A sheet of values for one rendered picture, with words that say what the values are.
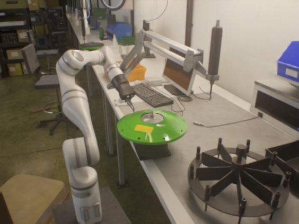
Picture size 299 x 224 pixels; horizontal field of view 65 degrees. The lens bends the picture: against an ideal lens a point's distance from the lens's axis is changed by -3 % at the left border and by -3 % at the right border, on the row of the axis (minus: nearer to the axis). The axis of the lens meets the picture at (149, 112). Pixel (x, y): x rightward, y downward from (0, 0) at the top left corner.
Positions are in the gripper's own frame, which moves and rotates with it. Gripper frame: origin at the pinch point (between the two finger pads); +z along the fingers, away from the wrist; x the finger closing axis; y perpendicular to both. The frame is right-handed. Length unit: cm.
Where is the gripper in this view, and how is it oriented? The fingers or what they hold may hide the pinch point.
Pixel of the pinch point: (133, 109)
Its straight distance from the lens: 117.9
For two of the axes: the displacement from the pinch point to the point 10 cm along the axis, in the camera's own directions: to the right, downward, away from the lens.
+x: 7.8, -2.6, 5.6
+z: 5.1, 7.9, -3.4
